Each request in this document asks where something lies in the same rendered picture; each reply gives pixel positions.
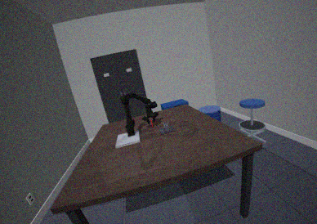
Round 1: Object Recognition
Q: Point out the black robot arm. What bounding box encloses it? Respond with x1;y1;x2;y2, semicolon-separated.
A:
121;92;158;136

